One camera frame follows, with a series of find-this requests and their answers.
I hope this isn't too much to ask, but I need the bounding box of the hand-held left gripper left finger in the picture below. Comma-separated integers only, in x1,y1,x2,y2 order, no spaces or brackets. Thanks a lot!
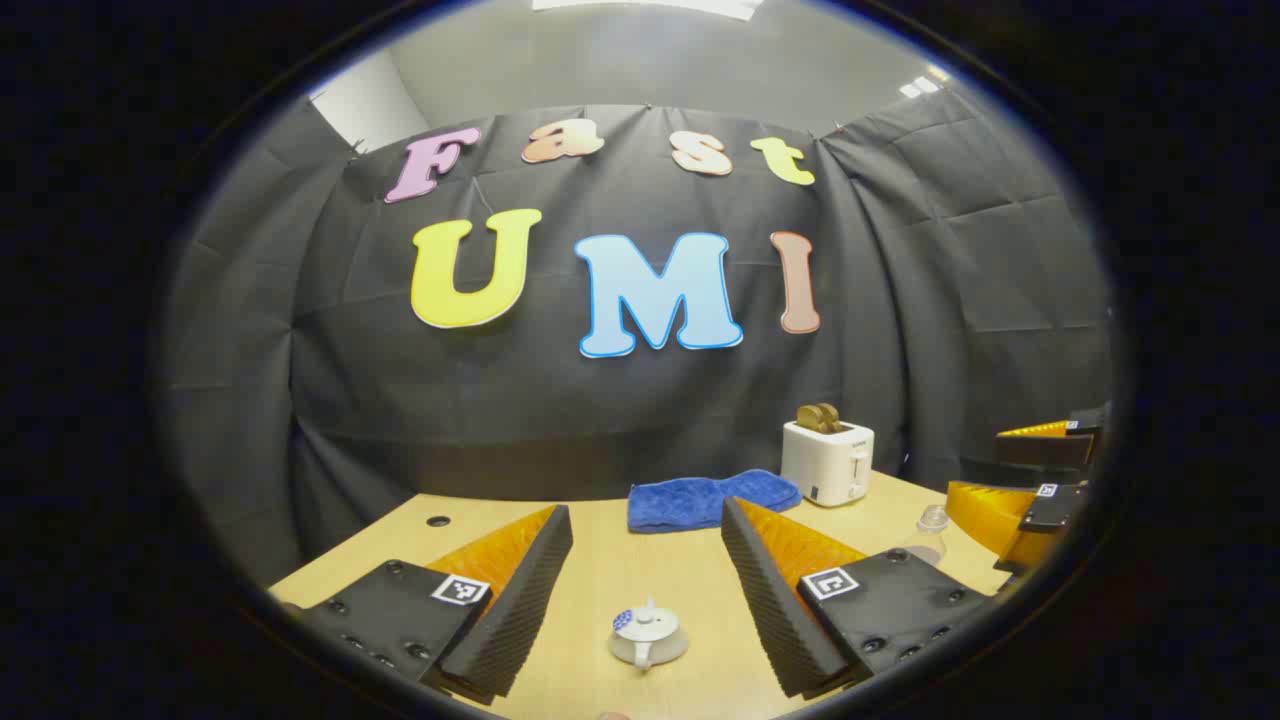
285,503,575,703

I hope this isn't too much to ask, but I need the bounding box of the white teacup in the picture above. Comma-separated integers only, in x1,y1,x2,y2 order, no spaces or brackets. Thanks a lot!
608,598,691,671

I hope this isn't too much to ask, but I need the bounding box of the blue towel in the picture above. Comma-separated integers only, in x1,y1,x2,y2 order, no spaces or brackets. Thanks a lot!
627,469,803,534

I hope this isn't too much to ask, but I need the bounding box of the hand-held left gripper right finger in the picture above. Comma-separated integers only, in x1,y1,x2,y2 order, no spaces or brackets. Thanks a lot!
720,496,993,701

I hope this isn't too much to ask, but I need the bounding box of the black backdrop cloth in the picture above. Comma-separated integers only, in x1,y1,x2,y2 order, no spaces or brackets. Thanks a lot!
165,100,1116,586

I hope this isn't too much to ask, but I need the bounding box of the white teacup lid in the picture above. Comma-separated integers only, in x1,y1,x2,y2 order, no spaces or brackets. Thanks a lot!
614,598,684,647

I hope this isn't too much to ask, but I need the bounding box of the clear water bottle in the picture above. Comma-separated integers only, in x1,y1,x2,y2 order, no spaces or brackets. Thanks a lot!
905,504,951,567

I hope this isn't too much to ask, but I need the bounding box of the white toaster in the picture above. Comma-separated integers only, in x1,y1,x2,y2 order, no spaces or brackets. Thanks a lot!
780,420,876,508

